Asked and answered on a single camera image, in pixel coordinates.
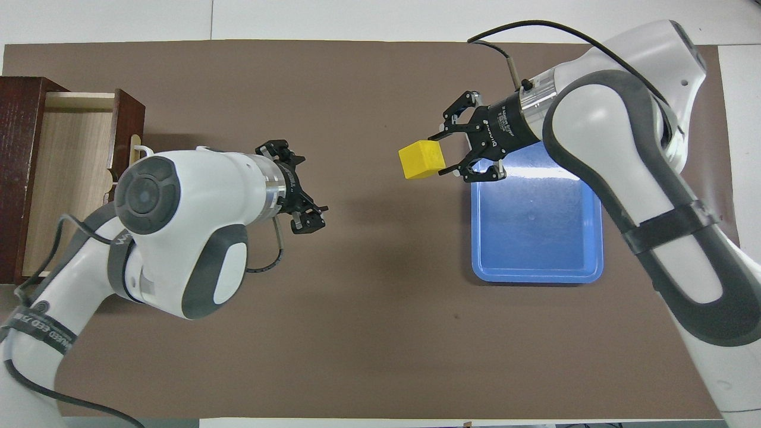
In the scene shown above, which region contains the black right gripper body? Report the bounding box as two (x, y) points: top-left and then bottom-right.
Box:
(476, 95), (540, 158)

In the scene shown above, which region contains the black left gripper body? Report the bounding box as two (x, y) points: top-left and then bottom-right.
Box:
(275, 159), (310, 216)

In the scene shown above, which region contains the yellow cube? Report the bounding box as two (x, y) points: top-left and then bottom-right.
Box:
(398, 140), (446, 180)

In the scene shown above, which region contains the wooden drawer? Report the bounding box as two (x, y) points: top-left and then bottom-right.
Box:
(21, 88), (146, 279)

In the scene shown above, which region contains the blue plastic tray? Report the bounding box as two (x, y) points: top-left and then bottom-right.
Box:
(471, 143), (604, 284)

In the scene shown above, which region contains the brown paper table mat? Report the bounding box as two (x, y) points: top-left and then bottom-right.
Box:
(0, 40), (759, 420)

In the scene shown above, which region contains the dark brown wooden cabinet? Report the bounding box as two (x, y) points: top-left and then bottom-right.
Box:
(0, 76), (66, 285)

